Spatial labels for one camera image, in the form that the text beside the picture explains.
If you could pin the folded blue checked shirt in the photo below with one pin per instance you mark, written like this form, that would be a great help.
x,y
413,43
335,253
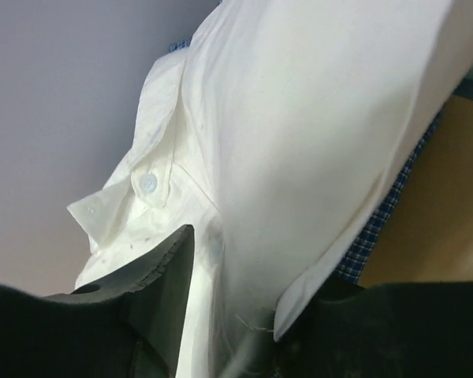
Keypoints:
x,y
382,220

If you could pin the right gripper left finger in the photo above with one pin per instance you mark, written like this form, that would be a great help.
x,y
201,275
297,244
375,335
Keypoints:
x,y
128,323

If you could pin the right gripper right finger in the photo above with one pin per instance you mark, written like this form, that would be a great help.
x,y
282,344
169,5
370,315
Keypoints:
x,y
389,330

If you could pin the white long sleeve shirt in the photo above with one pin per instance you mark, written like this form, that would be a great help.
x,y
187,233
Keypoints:
x,y
227,322

